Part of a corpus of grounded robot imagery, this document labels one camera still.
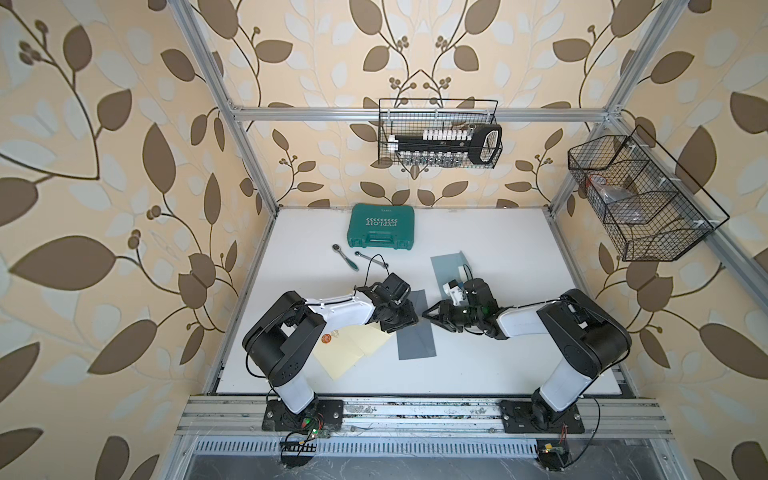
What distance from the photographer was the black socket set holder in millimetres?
836

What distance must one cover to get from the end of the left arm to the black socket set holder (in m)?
0.37

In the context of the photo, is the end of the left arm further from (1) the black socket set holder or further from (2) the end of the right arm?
(1) the black socket set holder

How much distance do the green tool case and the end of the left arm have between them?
0.31m

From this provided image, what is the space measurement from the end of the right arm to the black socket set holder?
1.21 feet

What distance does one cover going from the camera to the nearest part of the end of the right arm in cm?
73

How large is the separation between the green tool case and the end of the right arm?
30 cm

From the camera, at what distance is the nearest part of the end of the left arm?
0.68 metres

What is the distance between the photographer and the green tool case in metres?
1.08
